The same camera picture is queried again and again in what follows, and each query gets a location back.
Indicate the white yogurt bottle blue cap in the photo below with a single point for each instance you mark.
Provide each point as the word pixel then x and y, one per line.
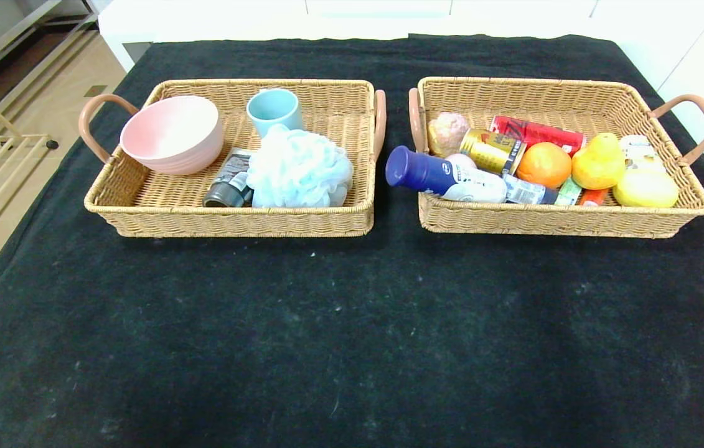
pixel 445 178

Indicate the black cosmetic tube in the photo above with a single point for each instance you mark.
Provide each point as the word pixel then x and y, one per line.
pixel 227 183

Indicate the orange fruit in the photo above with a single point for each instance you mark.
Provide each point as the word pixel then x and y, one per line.
pixel 544 166

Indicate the pink plastic bowl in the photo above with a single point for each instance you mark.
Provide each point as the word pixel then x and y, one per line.
pixel 171 134

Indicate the yellow toy pear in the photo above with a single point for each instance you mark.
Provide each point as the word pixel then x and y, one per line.
pixel 599 166

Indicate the light blue bath loofah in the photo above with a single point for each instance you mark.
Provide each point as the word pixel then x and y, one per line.
pixel 302 169

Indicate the pale pink toy peach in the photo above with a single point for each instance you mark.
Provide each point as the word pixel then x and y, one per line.
pixel 462 161

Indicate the pink fluffy pastry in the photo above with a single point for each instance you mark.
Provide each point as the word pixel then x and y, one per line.
pixel 448 132

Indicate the teal plastic cup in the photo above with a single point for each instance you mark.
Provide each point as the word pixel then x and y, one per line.
pixel 274 111

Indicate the gold drink can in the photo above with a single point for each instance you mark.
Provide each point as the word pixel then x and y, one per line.
pixel 492 152

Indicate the small blue packet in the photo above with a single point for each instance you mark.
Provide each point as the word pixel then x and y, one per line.
pixel 529 191

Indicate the red cola can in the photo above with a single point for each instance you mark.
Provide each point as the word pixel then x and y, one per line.
pixel 535 132

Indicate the green wrapped candy bar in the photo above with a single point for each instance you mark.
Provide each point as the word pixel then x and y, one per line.
pixel 568 193

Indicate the orange red sausage packet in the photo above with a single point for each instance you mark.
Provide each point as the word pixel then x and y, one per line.
pixel 593 198

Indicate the small floor outlet cover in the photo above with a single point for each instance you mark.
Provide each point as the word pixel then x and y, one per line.
pixel 94 91

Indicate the yellow lemon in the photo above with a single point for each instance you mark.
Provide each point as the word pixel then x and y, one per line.
pixel 645 189

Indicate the white snack packet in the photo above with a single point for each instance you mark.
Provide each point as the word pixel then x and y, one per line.
pixel 641 150

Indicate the wooden slatted rack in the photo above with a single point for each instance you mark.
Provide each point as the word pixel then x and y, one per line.
pixel 22 139

